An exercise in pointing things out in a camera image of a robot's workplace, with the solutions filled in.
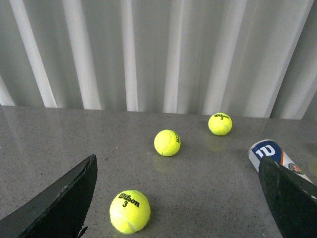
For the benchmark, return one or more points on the Wilson tennis ball can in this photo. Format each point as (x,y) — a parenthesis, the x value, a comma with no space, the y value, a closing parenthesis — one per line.
(272,150)

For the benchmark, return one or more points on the white pleated curtain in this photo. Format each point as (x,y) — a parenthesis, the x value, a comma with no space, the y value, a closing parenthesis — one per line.
(249,58)

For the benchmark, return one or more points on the middle yellow tennis ball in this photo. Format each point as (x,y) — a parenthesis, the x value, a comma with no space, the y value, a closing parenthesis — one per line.
(167,143)

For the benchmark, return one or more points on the near Wilson tennis ball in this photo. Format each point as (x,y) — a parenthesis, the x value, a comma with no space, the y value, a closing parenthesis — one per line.
(129,211)

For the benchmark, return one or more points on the wilson tennis ball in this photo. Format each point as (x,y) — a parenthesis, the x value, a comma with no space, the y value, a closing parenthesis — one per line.
(220,124)
(129,211)

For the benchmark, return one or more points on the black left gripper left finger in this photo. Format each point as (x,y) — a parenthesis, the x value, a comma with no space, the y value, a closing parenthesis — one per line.
(60,210)

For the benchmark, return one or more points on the far Wilson tennis ball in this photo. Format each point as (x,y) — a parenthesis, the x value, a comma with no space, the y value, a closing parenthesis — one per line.
(220,124)

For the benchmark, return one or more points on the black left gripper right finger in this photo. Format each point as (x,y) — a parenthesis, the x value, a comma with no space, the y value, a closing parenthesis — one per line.
(292,200)

